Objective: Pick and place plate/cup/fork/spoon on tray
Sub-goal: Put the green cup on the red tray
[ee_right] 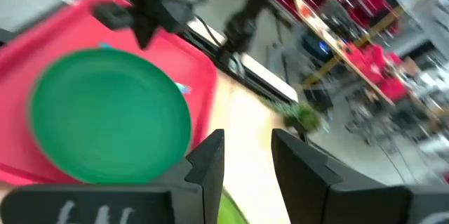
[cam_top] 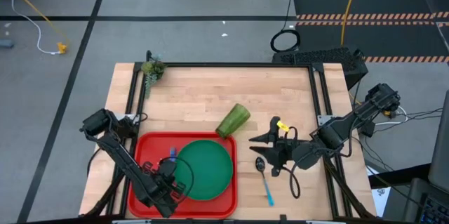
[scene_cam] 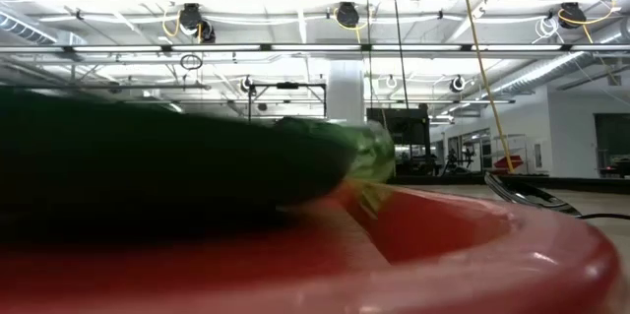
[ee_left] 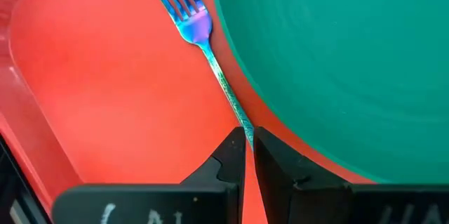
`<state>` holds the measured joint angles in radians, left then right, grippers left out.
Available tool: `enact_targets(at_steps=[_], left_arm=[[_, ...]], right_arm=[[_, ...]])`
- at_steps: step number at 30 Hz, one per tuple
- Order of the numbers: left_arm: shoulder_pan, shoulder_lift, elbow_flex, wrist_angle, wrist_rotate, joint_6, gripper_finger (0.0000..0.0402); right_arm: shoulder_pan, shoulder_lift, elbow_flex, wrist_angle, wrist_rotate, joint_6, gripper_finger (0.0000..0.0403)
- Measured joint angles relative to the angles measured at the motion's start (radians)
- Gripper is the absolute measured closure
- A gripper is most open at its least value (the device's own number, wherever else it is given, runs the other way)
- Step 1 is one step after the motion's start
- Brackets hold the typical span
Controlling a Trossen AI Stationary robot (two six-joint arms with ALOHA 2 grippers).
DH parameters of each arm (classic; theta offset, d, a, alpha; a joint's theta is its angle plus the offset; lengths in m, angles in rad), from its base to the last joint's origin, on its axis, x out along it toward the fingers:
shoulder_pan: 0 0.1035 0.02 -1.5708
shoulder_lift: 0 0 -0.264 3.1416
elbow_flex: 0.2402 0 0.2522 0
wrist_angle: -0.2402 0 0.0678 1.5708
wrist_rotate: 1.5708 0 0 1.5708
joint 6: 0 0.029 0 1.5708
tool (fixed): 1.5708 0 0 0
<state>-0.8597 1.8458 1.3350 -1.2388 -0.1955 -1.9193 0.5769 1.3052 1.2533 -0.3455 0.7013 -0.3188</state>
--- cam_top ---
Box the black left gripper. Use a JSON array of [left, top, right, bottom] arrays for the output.
[[142, 159, 187, 202]]

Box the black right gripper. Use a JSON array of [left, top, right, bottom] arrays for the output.
[[248, 116, 309, 178]]

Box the spoon with light blue handle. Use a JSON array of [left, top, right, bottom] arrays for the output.
[[255, 156, 275, 207]]

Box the green faceted plastic cup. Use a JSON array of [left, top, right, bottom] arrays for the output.
[[215, 103, 252, 139]]

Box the green round plate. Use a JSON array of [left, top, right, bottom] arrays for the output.
[[174, 139, 234, 202]]

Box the red plastic tray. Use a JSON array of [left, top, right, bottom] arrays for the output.
[[127, 131, 239, 219]]

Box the black perforated computer tower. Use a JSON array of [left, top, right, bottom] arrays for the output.
[[272, 46, 370, 91]]

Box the artificial green potted plant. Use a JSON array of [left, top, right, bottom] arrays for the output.
[[140, 52, 168, 99]]

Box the white paper sheet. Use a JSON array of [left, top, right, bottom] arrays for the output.
[[370, 184, 391, 215]]

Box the black keyboard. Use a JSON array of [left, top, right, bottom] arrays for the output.
[[418, 195, 449, 224]]

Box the black hazard-striped floor mat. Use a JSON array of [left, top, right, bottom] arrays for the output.
[[292, 0, 449, 64]]

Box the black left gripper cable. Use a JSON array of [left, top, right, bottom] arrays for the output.
[[159, 156, 195, 202]]

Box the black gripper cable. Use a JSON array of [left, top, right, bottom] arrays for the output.
[[282, 163, 302, 199], [159, 156, 195, 202]]

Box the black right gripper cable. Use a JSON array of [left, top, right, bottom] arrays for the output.
[[282, 163, 302, 199]]

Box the black aluminium table frame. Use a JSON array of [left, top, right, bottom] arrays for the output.
[[81, 60, 378, 224]]

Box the black coiled cable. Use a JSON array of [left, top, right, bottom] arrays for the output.
[[269, 0, 302, 54]]

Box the yellow hanging cable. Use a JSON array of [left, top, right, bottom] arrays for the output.
[[340, 0, 363, 47]]

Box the yellow floor cable with connector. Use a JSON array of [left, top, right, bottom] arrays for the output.
[[0, 0, 69, 55]]

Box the white floor cable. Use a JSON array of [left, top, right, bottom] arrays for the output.
[[6, 0, 62, 56]]

